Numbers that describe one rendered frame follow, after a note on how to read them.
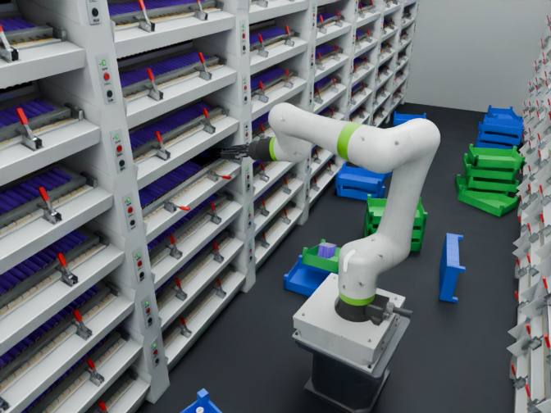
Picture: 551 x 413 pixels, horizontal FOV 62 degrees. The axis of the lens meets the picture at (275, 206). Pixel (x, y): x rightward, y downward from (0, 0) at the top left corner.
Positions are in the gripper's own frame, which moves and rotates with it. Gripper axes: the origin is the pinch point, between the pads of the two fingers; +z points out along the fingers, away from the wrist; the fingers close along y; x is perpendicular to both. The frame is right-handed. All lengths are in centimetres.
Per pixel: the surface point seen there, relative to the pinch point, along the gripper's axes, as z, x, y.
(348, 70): -9, -1, -149
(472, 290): -86, 98, -57
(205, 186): -2.0, 7.6, 15.7
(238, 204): 2.1, 26.4, -7.5
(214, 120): -2.7, -13.3, 0.1
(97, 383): 8, 45, 80
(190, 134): -3.9, -13.2, 17.9
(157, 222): -1.8, 7.7, 44.5
